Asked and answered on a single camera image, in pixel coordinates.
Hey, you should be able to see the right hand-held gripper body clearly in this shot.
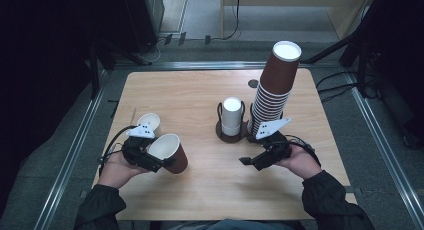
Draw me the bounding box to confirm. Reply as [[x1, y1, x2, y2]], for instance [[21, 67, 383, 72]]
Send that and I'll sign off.
[[255, 117, 293, 163]]

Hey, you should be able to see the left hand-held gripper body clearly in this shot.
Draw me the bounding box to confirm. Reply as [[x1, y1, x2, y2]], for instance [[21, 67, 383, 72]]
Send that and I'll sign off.
[[121, 123, 156, 168]]

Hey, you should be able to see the single brown paper cup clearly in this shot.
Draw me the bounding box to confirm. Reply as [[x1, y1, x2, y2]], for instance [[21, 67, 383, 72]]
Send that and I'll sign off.
[[147, 133, 189, 175]]

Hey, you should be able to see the single white paper cup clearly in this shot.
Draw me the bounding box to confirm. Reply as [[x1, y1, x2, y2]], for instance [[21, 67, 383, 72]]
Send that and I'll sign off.
[[136, 112, 162, 135]]

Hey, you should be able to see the stack of white paper cups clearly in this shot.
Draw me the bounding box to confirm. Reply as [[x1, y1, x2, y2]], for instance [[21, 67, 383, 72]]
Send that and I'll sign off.
[[221, 96, 243, 137]]

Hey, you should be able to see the dark brown cup holder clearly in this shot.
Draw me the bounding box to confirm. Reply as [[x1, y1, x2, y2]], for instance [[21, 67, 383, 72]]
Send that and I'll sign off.
[[215, 101, 285, 145]]

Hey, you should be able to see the stack of brown paper cups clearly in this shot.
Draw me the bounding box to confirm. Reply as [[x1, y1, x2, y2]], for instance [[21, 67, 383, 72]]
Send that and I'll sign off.
[[248, 40, 303, 142]]

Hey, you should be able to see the person's left hand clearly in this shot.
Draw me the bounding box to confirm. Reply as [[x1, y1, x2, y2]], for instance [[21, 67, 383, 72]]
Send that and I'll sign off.
[[98, 151, 148, 190]]

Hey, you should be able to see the person's right hand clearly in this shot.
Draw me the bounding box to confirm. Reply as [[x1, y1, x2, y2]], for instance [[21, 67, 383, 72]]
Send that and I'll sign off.
[[274, 144, 323, 180]]

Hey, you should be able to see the dark cabinet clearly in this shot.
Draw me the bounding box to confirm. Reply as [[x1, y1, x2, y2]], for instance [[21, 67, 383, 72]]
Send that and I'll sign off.
[[120, 0, 165, 55]]

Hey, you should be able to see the light wooden furniture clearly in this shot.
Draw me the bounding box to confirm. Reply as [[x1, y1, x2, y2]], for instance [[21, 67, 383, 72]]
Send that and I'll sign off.
[[219, 0, 381, 42]]

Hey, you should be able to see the black metal stand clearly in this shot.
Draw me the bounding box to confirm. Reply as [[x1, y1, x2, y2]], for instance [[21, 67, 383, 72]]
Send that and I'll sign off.
[[302, 0, 424, 149]]

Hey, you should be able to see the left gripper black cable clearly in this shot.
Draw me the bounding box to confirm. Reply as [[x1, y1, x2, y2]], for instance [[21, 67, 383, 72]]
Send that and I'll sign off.
[[98, 124, 138, 168]]

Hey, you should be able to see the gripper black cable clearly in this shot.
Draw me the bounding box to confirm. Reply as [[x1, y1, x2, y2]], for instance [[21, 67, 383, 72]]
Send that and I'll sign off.
[[285, 133, 322, 168], [98, 124, 138, 168]]

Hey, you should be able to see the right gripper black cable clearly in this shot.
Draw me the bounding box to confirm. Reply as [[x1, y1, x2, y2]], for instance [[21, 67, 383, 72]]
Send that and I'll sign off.
[[285, 133, 322, 168]]

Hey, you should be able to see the metal floor rail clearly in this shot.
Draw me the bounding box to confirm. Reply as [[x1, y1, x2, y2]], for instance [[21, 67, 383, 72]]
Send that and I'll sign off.
[[344, 71, 424, 229], [113, 60, 341, 71], [32, 71, 113, 230]]

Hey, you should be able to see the black floor cable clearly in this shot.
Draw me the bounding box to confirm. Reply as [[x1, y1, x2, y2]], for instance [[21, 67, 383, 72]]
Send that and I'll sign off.
[[315, 70, 350, 90], [318, 83, 360, 103]]

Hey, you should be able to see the white floor cable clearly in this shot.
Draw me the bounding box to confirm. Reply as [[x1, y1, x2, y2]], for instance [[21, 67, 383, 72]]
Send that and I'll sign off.
[[142, 37, 168, 65]]

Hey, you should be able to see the hanging black cable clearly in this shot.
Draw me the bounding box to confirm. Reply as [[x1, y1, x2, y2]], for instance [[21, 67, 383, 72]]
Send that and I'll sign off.
[[221, 0, 242, 42]]

